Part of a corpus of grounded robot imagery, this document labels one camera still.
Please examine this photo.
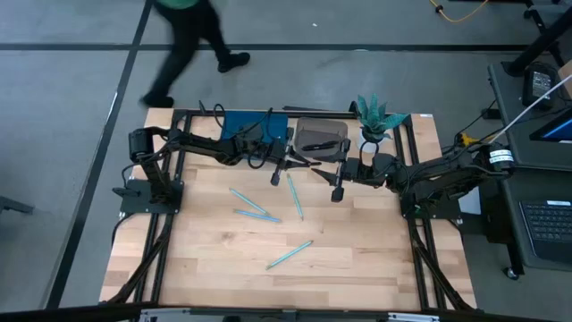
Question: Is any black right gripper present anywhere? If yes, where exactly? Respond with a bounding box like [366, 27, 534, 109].
[311, 138, 379, 203]

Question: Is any white plant pot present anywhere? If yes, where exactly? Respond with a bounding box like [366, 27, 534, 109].
[357, 129, 394, 156]

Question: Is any yellow cable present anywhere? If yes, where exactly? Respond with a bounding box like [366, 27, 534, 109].
[428, 0, 491, 24]

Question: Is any blue plastic bin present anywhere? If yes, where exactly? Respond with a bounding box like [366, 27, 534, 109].
[221, 110, 290, 156]

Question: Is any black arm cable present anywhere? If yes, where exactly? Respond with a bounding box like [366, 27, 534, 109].
[212, 103, 274, 170]
[359, 140, 381, 167]

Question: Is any grey plastic bin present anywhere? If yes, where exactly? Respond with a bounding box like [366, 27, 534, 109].
[293, 116, 349, 160]

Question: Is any teal pencil with green ferrule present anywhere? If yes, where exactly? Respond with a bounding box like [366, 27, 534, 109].
[229, 187, 271, 216]
[285, 173, 306, 221]
[265, 240, 315, 271]

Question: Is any black aluminium table frame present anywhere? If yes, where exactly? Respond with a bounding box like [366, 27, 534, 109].
[100, 106, 477, 314]

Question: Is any grey chair leg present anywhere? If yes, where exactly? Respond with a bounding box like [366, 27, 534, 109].
[0, 194, 36, 216]

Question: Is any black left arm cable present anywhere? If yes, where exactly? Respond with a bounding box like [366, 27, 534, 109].
[212, 103, 274, 170]

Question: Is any person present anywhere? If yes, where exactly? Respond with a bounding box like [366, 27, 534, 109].
[139, 0, 251, 109]

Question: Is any black laptop keyboard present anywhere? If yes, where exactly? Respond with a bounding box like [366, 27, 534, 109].
[517, 199, 572, 265]

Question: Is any dark grey side desk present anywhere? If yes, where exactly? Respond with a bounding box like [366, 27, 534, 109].
[486, 57, 572, 272]

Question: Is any blue pencil with green ferrule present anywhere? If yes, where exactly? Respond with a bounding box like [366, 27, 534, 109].
[232, 208, 282, 224]

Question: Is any silver aluminium rail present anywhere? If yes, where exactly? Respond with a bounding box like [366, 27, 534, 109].
[138, 309, 442, 322]

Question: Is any black stand leg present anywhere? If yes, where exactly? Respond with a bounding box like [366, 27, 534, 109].
[502, 0, 572, 78]

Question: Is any white cable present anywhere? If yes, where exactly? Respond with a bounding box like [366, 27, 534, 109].
[489, 73, 572, 144]

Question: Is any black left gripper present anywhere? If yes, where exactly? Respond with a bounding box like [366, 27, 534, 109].
[248, 128, 322, 187]

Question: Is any screen with blue display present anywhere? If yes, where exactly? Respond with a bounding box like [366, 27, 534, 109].
[529, 106, 572, 144]

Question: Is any green snake plant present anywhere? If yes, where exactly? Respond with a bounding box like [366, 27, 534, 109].
[355, 92, 408, 143]

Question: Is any black pen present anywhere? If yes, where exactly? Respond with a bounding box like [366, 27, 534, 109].
[301, 140, 341, 152]

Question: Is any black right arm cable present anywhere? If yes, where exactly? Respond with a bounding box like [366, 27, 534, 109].
[359, 140, 381, 167]

